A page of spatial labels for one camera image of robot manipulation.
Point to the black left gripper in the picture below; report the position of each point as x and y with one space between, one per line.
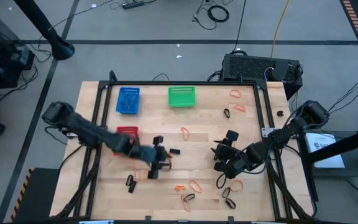
148 157

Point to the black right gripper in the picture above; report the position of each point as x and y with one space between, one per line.
238 157

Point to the blue rubber band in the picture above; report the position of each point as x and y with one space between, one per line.
129 101

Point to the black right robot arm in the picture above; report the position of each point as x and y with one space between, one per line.
278 137

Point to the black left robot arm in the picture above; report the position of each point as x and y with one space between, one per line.
85 130

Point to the small twisted orange rubber band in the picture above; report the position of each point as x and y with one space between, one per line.
169 155

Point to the red plastic basket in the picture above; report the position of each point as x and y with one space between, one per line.
127 130

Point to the blue plastic basket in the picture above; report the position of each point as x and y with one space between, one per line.
120 109

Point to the green plastic basket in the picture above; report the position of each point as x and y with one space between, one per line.
182 98

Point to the small black knob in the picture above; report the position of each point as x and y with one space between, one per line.
280 113

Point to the black computer case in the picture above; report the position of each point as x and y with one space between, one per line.
250 67

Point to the white paper sheet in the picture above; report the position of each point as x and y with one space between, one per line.
325 152

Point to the black metal beam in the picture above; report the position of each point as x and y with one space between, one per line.
343 144

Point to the dark side table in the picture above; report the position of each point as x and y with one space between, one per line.
356 169

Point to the black power strip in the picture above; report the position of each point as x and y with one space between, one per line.
134 5

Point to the black pole stand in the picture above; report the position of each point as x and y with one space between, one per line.
39 21

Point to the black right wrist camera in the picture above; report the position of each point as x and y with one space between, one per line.
221 152

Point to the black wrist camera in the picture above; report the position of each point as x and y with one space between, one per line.
221 152
146 152

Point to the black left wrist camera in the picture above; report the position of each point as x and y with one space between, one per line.
146 152

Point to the silver metal bracket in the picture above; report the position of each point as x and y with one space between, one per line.
72 135
267 132

